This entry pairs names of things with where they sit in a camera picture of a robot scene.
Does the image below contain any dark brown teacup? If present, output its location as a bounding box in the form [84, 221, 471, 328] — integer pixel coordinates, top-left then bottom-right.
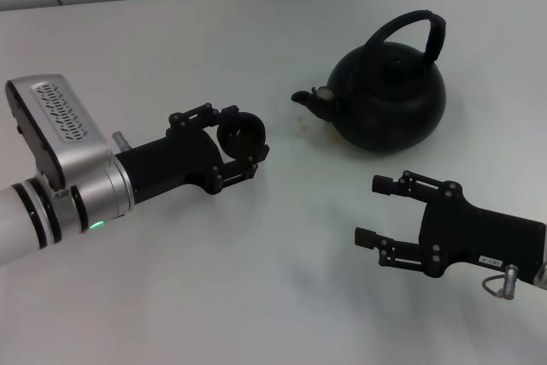
[216, 111, 268, 160]

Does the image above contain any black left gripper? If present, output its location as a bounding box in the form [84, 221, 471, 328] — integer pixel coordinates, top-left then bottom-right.
[114, 102, 271, 207]

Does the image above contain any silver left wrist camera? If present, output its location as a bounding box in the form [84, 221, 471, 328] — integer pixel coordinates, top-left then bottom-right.
[4, 74, 113, 199]

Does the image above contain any right gripper cable with plug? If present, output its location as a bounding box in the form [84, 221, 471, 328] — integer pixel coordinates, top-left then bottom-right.
[481, 265, 520, 299]

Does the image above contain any gripper cable with plug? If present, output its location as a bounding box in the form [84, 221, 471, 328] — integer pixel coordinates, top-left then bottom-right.
[481, 265, 520, 299]
[111, 131, 130, 153]

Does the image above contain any left gripper cable with plug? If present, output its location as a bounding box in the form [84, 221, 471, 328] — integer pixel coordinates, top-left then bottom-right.
[111, 131, 130, 153]

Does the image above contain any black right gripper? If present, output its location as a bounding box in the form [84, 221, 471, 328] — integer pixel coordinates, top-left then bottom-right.
[354, 170, 547, 286]

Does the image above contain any black round teapot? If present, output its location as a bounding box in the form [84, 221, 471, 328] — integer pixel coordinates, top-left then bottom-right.
[291, 9, 448, 153]

